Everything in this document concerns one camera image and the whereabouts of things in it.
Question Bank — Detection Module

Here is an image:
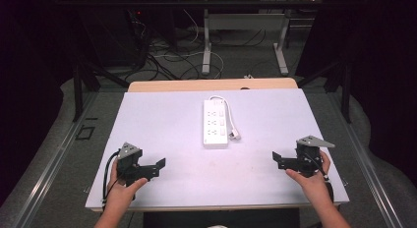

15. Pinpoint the dark computer tower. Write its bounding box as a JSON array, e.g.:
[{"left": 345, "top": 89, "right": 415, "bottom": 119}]
[{"left": 80, "top": 6, "right": 150, "bottom": 69}]

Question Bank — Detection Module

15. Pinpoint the white power cord with plug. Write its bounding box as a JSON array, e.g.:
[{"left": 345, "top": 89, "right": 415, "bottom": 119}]
[{"left": 208, "top": 94, "right": 242, "bottom": 142}]

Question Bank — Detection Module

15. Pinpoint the tangle of floor cables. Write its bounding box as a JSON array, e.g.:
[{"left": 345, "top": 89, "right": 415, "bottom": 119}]
[{"left": 126, "top": 8, "right": 267, "bottom": 82}]

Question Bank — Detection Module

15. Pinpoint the black metal stand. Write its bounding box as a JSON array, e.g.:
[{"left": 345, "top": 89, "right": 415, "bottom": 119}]
[
  {"left": 72, "top": 50, "right": 132, "bottom": 123},
  {"left": 296, "top": 59, "right": 352, "bottom": 125}
]

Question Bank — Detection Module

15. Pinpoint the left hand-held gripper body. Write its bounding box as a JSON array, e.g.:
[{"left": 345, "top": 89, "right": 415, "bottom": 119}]
[{"left": 116, "top": 142, "right": 152, "bottom": 187}]

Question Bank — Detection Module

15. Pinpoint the person's right hand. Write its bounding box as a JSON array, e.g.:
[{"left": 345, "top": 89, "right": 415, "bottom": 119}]
[{"left": 285, "top": 150, "right": 331, "bottom": 206}]

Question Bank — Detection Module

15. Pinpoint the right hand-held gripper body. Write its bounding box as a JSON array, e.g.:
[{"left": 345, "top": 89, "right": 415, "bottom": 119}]
[{"left": 293, "top": 135, "right": 336, "bottom": 179}]

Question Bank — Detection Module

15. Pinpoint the white power strip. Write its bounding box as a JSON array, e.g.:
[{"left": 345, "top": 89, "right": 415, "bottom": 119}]
[{"left": 203, "top": 99, "right": 229, "bottom": 149}]

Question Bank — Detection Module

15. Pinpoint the metal floor rail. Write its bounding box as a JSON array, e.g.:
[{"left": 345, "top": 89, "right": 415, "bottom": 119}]
[
  {"left": 328, "top": 91, "right": 404, "bottom": 228},
  {"left": 9, "top": 91, "right": 99, "bottom": 228}
]

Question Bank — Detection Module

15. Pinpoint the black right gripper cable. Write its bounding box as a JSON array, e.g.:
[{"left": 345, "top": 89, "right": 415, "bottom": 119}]
[{"left": 306, "top": 152, "right": 335, "bottom": 203}]

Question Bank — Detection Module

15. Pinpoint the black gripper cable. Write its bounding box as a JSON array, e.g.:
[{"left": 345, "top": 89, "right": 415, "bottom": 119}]
[
  {"left": 306, "top": 152, "right": 335, "bottom": 203},
  {"left": 101, "top": 149, "right": 121, "bottom": 212}
]

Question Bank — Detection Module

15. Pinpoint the black floor hatch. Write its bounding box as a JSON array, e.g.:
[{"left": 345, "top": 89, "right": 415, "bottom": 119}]
[{"left": 75, "top": 125, "right": 96, "bottom": 142}]

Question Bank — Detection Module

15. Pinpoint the person's left hand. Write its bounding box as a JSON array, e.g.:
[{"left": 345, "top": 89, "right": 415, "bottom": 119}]
[{"left": 107, "top": 158, "right": 149, "bottom": 210}]

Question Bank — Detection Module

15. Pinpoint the white table mat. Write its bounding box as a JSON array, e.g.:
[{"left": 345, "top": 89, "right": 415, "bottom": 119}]
[{"left": 85, "top": 87, "right": 350, "bottom": 210}]

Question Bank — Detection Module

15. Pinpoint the white-legged desk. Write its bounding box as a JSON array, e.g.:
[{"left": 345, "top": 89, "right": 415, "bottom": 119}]
[{"left": 182, "top": 0, "right": 327, "bottom": 77}]

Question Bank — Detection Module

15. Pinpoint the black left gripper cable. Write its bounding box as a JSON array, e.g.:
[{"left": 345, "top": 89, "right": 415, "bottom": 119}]
[{"left": 101, "top": 149, "right": 121, "bottom": 212}]

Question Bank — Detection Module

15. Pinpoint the wooden table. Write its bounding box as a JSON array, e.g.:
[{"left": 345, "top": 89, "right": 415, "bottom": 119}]
[{"left": 90, "top": 77, "right": 342, "bottom": 213}]

